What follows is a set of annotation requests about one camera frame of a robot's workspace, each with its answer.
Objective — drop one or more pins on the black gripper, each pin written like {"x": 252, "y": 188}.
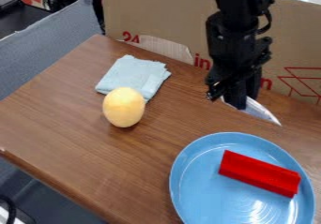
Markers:
{"x": 238, "y": 56}

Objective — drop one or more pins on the white toothpaste tube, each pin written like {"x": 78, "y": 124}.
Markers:
{"x": 260, "y": 111}

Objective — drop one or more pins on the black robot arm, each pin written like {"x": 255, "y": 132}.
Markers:
{"x": 240, "y": 13}

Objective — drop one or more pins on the light blue folded cloth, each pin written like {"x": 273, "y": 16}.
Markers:
{"x": 144, "y": 75}

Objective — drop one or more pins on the blue plate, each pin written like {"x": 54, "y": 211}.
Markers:
{"x": 208, "y": 198}

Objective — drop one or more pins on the yellow lemon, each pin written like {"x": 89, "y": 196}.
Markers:
{"x": 123, "y": 107}

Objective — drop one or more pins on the red plastic block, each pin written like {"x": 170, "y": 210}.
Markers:
{"x": 260, "y": 173}

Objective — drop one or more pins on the cardboard box with red print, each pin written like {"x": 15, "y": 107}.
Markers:
{"x": 145, "y": 21}

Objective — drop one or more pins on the grey fabric partition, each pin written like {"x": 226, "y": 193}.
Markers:
{"x": 33, "y": 49}

